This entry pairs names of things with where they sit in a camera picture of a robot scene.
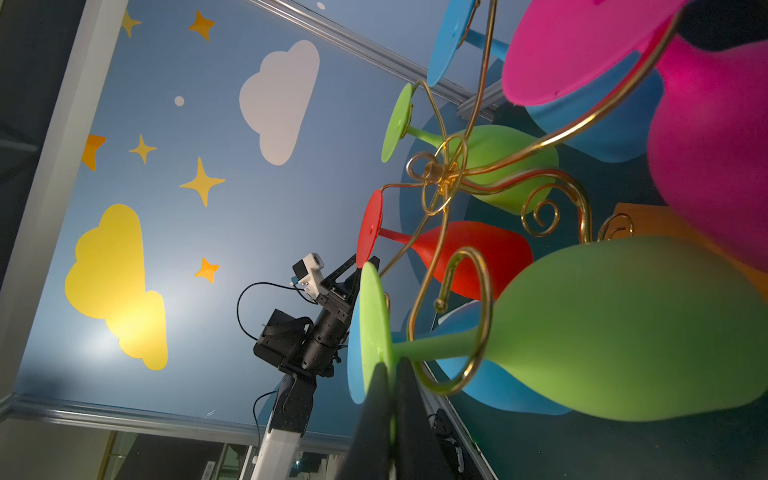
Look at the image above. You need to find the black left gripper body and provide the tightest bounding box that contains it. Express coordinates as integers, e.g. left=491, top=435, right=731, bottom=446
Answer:
left=312, top=272, right=360, bottom=321

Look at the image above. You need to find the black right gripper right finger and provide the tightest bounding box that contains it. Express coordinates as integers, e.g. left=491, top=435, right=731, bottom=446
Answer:
left=393, top=358, right=453, bottom=480

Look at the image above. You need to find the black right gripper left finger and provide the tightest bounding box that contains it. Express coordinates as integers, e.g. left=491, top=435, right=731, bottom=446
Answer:
left=337, top=363, right=394, bottom=480

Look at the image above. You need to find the blue wine glass front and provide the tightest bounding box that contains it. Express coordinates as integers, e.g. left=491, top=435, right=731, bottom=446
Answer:
left=347, top=300, right=571, bottom=416

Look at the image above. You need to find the blue wine glass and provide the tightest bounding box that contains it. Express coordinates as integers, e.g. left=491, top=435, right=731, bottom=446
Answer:
left=427, top=0, right=663, bottom=163
left=347, top=300, right=571, bottom=416

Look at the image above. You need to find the light green wine glass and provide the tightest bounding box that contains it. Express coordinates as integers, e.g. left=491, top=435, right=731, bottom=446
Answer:
left=358, top=236, right=767, bottom=422

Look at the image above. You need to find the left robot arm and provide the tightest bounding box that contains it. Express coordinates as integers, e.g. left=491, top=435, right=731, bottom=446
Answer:
left=251, top=253, right=361, bottom=479

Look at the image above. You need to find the red wine glass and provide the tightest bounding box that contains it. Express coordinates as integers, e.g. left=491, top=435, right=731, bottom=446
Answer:
left=355, top=189, right=534, bottom=301

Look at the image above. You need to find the green wine glass rear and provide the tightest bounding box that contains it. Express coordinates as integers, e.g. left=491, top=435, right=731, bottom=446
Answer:
left=380, top=82, right=560, bottom=216

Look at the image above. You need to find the wooden rack base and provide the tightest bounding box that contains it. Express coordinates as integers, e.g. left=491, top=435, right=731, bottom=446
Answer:
left=614, top=203, right=767, bottom=300

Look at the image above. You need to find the blue wine glass rear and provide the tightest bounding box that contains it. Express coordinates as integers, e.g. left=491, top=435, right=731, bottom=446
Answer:
left=427, top=0, right=663, bottom=163

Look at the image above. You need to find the magenta wine glass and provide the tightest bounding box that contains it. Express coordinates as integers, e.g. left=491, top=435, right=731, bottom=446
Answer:
left=503, top=1, right=767, bottom=270

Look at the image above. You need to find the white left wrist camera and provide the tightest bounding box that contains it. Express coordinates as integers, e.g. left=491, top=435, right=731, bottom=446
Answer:
left=291, top=253, right=324, bottom=300

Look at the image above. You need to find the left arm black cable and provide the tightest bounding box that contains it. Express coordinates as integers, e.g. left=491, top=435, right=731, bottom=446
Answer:
left=235, top=280, right=301, bottom=343

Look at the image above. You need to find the gold wire glass rack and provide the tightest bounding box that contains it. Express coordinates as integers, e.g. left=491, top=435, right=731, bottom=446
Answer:
left=371, top=1, right=682, bottom=396

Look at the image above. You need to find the aluminium frame rail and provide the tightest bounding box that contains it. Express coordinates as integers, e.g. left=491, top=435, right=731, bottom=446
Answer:
left=246, top=0, right=505, bottom=120

